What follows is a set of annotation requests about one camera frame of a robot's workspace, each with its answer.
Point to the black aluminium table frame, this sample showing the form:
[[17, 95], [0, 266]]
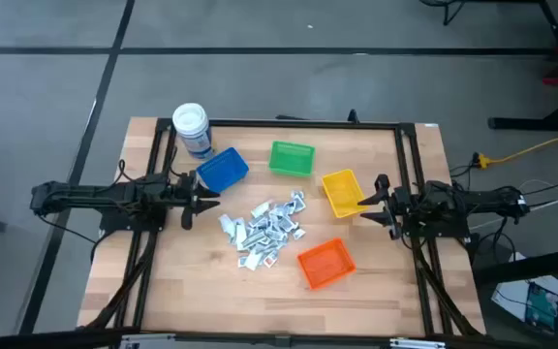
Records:
[[284, 123]]

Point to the orange plastic basket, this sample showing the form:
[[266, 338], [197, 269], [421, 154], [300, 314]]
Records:
[[326, 264]]

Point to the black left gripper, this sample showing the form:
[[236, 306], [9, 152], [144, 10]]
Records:
[[188, 199]]

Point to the black table leg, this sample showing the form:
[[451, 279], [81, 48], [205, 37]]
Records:
[[540, 123]]

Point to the green plastic basket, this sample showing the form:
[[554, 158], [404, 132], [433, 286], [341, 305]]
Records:
[[291, 159]]

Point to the red-printed white packet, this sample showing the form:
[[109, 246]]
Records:
[[270, 259]]

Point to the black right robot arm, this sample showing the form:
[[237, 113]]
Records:
[[477, 199]]

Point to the yellow plastic basket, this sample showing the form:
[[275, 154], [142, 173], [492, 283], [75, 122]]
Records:
[[343, 194]]

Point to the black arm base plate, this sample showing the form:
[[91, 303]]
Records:
[[455, 230], [114, 225]]

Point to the large white packet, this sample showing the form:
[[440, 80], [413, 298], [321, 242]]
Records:
[[252, 261]]

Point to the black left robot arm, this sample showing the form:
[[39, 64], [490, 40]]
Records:
[[90, 194]]

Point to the blue plastic basket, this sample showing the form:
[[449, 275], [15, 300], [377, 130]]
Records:
[[223, 169]]

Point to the black clamp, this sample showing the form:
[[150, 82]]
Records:
[[353, 116]]

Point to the black gantry bar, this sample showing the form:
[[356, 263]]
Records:
[[41, 339]]

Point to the white first aid packet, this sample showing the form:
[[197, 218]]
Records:
[[298, 206], [299, 233], [241, 262], [240, 233], [258, 224], [226, 223], [263, 247], [297, 194], [279, 213], [286, 224], [255, 238]]

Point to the silver metal bracket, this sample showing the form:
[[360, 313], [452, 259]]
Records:
[[417, 343], [145, 342]]

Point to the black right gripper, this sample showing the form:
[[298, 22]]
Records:
[[395, 206]]

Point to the plain white gauze packet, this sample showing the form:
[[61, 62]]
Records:
[[261, 209]]

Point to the teal printed box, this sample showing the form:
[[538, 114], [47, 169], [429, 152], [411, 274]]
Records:
[[540, 307]]

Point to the white paper sheet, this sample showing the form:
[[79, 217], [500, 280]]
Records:
[[509, 295]]

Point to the black chair base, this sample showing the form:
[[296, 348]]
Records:
[[446, 9]]

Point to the white wipes canister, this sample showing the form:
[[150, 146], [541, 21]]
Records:
[[192, 126]]

